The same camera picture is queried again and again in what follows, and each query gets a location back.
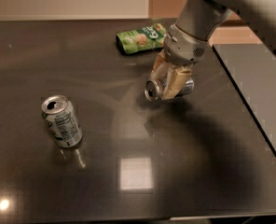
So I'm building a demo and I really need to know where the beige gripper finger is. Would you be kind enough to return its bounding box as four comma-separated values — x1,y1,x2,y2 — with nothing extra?
150,50,168,79
162,65,192,100

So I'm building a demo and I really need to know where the slim silver redbull can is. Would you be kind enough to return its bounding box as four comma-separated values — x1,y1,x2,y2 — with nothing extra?
145,77,194,101

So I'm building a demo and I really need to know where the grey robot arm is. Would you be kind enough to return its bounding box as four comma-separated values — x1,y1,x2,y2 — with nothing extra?
150,0,276,100

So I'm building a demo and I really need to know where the white green soda can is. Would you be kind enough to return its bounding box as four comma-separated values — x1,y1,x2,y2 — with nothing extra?
41,95,82,148

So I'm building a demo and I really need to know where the green snack bag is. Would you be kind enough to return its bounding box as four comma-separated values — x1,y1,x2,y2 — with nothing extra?
116,23,166,55

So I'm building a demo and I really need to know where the grey side table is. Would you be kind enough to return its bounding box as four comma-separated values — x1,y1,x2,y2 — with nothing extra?
213,44,276,157

